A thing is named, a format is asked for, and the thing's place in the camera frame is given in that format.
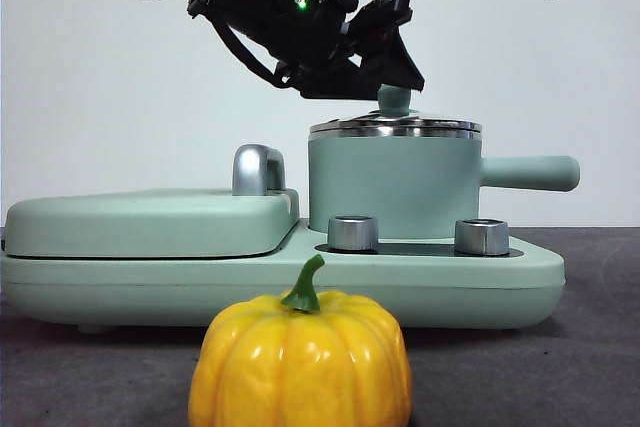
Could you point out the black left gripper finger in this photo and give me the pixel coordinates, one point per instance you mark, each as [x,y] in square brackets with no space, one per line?
[395,67]
[345,89]

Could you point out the silver control dial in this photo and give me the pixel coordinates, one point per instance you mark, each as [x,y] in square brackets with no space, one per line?
[481,237]
[352,234]

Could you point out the mint green cooker base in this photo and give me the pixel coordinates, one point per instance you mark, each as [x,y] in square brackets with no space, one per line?
[350,292]

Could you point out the yellow pumpkin with green stem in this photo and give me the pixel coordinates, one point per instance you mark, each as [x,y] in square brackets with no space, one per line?
[300,362]

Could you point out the mint green hinged griddle cover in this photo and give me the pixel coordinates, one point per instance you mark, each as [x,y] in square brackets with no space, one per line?
[150,222]

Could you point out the glass lid with green knob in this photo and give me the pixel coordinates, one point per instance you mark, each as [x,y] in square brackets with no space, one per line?
[395,102]

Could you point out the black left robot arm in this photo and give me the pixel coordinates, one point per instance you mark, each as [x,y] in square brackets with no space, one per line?
[260,12]

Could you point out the mint green steamer pot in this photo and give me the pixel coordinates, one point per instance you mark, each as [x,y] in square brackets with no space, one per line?
[395,182]

